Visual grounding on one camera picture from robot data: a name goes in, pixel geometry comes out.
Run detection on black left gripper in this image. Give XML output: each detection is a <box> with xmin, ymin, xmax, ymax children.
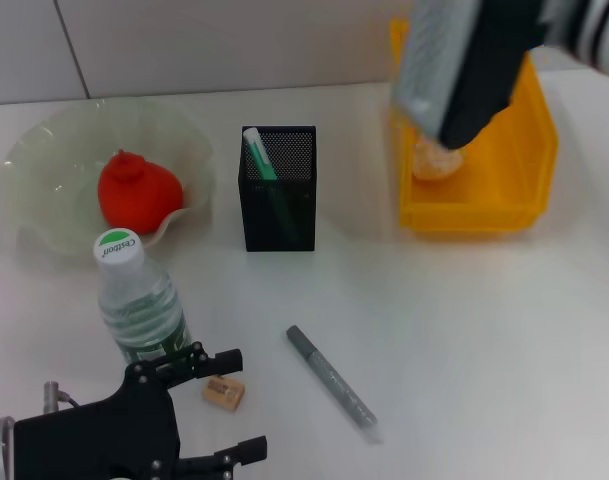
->
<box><xmin>12</xmin><ymin>341</ymin><xmax>245</xmax><ymax>480</ymax></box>

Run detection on green label water bottle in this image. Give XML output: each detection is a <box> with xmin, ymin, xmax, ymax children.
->
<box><xmin>92</xmin><ymin>227</ymin><xmax>194</xmax><ymax>366</ymax></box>

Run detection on red-orange toy fruit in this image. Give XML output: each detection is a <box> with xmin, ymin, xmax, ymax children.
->
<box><xmin>97</xmin><ymin>148</ymin><xmax>185</xmax><ymax>235</ymax></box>

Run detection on mint green pen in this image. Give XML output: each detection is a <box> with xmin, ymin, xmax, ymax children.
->
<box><xmin>242</xmin><ymin>127</ymin><xmax>300</xmax><ymax>241</ymax></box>

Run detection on white paper ball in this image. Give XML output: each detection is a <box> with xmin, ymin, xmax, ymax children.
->
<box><xmin>412</xmin><ymin>139</ymin><xmax>465</xmax><ymax>181</ymax></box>

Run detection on grey marker pen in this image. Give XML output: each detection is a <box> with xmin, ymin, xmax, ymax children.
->
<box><xmin>286</xmin><ymin>324</ymin><xmax>385</xmax><ymax>445</ymax></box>

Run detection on black mesh pen holder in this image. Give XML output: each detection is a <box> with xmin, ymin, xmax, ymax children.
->
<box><xmin>237</xmin><ymin>124</ymin><xmax>318</xmax><ymax>253</ymax></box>

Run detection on wavy glass fruit plate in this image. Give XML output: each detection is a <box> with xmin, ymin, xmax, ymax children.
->
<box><xmin>1</xmin><ymin>97</ymin><xmax>218</xmax><ymax>259</ymax></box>

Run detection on wooden pencil sharpener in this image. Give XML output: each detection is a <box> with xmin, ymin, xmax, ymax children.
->
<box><xmin>202</xmin><ymin>377</ymin><xmax>247</xmax><ymax>414</ymax></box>

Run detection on yellow plastic storage bin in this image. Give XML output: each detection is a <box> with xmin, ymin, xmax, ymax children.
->
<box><xmin>389</xmin><ymin>19</ymin><xmax>560</xmax><ymax>235</ymax></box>

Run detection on left gripper plug cable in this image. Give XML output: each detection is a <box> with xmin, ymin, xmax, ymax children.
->
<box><xmin>42</xmin><ymin>380</ymin><xmax>81</xmax><ymax>414</ymax></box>

